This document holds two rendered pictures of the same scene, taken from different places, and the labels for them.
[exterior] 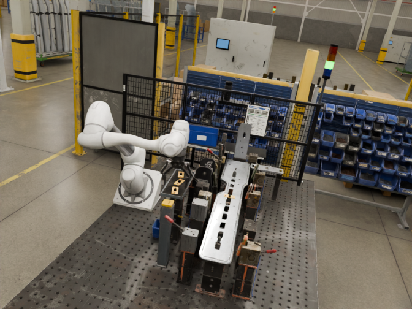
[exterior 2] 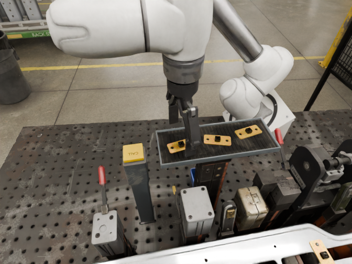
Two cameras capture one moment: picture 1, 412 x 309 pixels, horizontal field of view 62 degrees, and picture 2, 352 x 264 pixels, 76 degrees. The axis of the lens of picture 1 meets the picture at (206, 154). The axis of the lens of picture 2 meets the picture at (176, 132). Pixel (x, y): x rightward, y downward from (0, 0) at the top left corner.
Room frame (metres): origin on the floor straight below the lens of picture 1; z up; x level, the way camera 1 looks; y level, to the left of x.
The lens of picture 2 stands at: (1.73, -0.26, 1.70)
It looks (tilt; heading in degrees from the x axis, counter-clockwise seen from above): 47 degrees down; 73
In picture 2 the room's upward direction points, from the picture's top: straight up
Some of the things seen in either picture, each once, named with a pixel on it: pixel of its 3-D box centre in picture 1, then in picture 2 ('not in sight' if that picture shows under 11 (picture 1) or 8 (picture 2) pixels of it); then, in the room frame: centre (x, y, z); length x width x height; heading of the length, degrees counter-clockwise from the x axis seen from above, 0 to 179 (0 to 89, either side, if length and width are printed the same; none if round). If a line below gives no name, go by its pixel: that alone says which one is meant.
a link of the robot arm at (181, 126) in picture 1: (179, 133); (177, 11); (1.86, 0.17, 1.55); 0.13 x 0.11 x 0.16; 173
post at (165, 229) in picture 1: (165, 235); (141, 190); (1.73, 0.19, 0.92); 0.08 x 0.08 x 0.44; 83
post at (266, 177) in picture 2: (196, 208); (251, 205); (2.11, 0.02, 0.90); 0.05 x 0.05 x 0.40; 83
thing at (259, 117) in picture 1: (256, 120); not in sight; (3.17, -0.44, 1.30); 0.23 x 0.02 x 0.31; 83
